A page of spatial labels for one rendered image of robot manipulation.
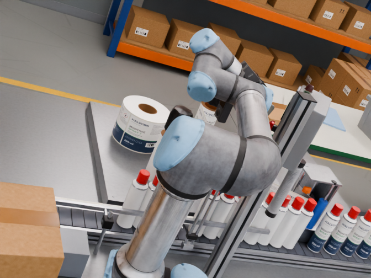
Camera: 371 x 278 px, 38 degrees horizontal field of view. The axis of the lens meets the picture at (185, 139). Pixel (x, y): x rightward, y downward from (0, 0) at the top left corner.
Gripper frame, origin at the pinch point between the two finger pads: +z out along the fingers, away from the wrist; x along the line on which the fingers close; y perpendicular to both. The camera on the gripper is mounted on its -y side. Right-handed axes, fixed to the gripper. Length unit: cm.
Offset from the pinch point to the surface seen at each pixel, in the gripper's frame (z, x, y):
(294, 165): 4.5, -18.4, -0.2
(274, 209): 20.3, -12.1, -14.5
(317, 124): -2.3, -18.4, 11.4
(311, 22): 210, 344, 73
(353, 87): 262, 287, 64
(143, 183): -11.5, -2.6, -38.4
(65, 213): -19, 0, -63
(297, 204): 35.2, -2.1, -9.7
